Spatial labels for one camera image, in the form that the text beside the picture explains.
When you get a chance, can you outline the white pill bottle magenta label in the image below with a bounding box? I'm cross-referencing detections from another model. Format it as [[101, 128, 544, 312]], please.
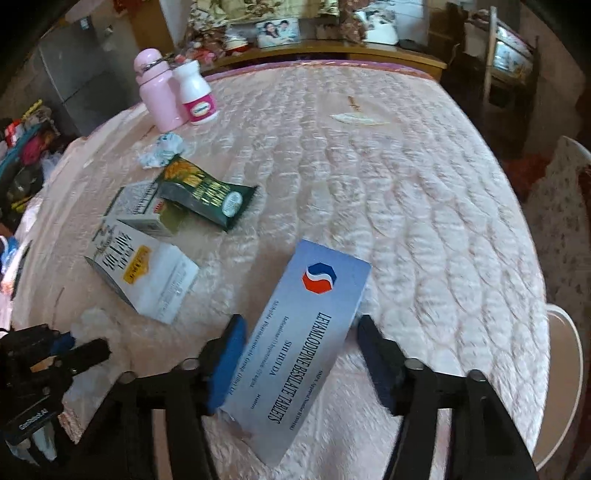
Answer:
[[172, 62, 219, 125]]

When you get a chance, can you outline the wooden headboard shelf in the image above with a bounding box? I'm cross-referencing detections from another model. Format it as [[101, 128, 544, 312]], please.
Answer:
[[203, 39, 448, 84]]

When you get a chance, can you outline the clear plastic wrapper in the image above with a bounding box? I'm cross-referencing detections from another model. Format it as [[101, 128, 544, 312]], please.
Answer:
[[69, 308, 125, 365]]

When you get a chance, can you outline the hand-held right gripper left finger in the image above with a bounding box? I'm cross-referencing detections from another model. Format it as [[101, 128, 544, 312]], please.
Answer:
[[55, 315, 247, 480]]

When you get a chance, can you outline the pile of colourful clothes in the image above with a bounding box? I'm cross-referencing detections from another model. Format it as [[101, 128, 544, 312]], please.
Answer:
[[0, 99, 65, 217]]

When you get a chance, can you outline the dark wooden cabinet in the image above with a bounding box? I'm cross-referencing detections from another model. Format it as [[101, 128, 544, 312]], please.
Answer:
[[438, 0, 541, 153]]

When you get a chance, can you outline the white paper bag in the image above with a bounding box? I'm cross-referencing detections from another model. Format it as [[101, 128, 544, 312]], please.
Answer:
[[365, 9, 400, 44]]

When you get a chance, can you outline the green and white medicine box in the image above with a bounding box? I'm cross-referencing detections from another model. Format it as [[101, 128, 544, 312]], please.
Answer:
[[102, 181, 190, 238]]

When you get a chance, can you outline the silver blue medicine box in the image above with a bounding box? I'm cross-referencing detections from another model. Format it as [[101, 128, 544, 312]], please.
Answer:
[[219, 239, 372, 466]]

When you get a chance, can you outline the floral chair cloth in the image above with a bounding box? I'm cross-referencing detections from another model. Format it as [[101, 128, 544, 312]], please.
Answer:
[[526, 136, 591, 315]]

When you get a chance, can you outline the white plastic chair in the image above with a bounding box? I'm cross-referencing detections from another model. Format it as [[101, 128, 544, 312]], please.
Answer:
[[536, 305, 587, 467]]

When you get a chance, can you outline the gold floral wall hanging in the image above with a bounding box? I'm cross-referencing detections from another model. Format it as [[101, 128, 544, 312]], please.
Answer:
[[189, 0, 342, 24]]

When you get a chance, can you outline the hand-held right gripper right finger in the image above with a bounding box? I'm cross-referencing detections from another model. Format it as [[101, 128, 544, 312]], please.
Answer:
[[358, 315, 539, 480]]

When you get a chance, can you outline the green snack packet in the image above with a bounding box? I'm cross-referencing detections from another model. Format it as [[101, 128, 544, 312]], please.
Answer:
[[154, 157, 258, 232]]

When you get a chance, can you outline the pile of small household items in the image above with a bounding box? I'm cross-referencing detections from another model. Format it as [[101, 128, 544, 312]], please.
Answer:
[[175, 23, 254, 70]]

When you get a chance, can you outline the grey refrigerator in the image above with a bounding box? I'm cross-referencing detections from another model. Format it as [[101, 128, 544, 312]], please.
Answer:
[[37, 9, 144, 134]]

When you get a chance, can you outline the framed photo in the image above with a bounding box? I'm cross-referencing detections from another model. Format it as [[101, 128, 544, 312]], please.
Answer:
[[255, 18, 302, 48]]

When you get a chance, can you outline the crumpled white paper wrapper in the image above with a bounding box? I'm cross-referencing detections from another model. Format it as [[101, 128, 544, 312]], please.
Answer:
[[137, 131, 185, 169]]

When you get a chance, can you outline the pink insulated bottle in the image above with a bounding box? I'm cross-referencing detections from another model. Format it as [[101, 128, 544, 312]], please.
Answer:
[[134, 48, 185, 132]]

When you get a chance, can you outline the white box yellow label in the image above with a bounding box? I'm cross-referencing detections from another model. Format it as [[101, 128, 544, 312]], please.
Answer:
[[84, 218, 200, 325]]

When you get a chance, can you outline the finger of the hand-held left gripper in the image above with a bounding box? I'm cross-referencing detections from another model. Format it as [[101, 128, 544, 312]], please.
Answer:
[[60, 338, 112, 377], [48, 332, 77, 358]]

